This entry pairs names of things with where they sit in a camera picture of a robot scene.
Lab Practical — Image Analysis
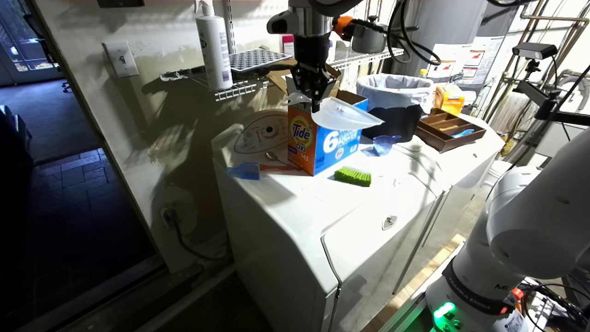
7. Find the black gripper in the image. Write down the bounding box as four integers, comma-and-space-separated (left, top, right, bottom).
290, 33, 340, 114

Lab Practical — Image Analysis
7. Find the pink box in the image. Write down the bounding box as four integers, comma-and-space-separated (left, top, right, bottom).
281, 33, 301, 59

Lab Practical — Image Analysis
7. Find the blue cardboard detergent box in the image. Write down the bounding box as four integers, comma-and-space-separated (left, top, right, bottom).
266, 57, 371, 179

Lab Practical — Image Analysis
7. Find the yellow box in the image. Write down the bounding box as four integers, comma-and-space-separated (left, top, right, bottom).
432, 83, 467, 118

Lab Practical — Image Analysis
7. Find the white washing machine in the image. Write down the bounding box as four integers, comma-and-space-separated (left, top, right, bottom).
211, 122, 454, 332

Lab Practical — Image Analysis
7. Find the grey dotted mat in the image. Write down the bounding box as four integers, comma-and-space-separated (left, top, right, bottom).
229, 48, 292, 72

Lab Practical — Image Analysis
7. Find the cylindrical spray can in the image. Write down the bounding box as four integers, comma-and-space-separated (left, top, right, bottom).
351, 16, 388, 55

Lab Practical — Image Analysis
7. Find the white trash bag liner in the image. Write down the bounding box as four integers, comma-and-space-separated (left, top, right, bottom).
357, 72, 436, 114

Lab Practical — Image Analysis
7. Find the black trash bin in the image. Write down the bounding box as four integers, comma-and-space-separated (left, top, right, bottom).
362, 105, 425, 142

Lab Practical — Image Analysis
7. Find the tall white bottle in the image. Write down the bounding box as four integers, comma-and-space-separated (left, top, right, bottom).
194, 0, 235, 92

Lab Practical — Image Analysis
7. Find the blue cloth piece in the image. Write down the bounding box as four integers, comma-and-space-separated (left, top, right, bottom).
228, 160, 264, 182

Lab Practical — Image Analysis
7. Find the dark wooden tray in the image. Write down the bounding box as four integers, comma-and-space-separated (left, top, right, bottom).
416, 109, 487, 155

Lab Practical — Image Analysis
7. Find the white paper sign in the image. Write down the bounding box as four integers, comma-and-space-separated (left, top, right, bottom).
430, 35, 506, 85

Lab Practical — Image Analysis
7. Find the white dryer machine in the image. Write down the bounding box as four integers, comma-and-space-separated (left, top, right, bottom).
393, 112, 508, 297

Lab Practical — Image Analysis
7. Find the light wooden board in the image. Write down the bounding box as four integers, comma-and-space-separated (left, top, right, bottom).
362, 232, 469, 332

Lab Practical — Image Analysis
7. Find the green lit floor device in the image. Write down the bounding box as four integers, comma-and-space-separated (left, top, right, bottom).
393, 293, 465, 332

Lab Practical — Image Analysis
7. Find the white wire shelf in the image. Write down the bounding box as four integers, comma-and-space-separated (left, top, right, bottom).
161, 48, 395, 103

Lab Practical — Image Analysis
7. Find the black cable orange tie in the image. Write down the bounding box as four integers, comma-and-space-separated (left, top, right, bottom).
331, 0, 445, 66

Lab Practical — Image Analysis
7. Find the green brush white handle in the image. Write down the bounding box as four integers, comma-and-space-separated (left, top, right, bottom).
333, 166, 375, 188

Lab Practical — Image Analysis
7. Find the white wall outlet plate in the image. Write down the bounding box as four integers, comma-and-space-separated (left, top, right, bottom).
102, 39, 141, 79

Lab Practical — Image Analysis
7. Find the black wall power cable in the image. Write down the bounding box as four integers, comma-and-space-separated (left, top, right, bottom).
161, 205, 233, 265

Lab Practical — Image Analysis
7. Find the black stereo camera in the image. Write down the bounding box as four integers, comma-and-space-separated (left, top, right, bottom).
513, 40, 561, 61

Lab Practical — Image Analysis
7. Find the metal camera stand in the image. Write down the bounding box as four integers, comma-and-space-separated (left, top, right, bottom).
486, 0, 590, 162

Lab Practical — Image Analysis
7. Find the colourful wire bundle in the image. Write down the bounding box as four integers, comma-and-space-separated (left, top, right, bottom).
504, 275, 590, 332

